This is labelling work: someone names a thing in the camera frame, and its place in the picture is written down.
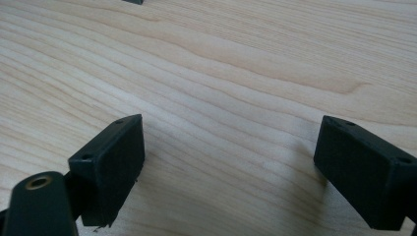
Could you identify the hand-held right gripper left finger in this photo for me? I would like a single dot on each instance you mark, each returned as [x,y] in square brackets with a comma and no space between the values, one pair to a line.
[108,177]

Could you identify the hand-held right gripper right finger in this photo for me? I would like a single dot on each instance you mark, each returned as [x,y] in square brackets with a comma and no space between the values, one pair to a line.
[364,173]

